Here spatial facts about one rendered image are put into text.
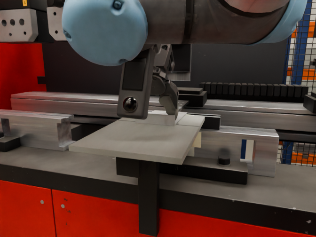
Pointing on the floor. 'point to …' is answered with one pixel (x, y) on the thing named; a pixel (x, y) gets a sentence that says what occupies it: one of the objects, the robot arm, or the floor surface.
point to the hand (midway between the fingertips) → (158, 118)
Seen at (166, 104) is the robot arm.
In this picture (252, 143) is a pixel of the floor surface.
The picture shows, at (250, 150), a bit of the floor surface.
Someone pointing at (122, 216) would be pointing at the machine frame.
